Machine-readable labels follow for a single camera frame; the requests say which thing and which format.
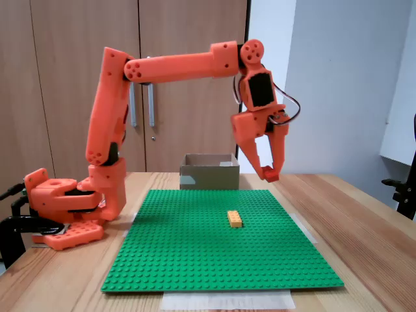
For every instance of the red lego block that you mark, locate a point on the red lego block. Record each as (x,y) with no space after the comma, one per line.
(271,175)

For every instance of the cardboard box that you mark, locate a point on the cardboard box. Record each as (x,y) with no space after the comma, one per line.
(211,177)

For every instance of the yellow lego block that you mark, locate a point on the yellow lego block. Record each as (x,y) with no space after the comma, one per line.
(234,219)

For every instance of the green lego baseplate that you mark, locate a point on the green lego baseplate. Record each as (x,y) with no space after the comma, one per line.
(211,260)

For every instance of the short masking tape strip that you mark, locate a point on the short masking tape strip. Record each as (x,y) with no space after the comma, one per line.
(305,229)

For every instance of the black stand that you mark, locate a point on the black stand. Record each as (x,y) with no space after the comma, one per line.
(406,195)

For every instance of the long masking tape strip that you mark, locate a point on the long masking tape strip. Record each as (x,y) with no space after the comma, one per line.
(227,300)

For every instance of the small masking tape strip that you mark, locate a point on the small masking tape strip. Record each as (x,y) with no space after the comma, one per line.
(125,234)

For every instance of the wooden cabinet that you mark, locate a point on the wooden cabinet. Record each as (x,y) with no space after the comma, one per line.
(65,48)

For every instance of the black table clamp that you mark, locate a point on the black table clamp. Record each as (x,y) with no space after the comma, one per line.
(13,224)

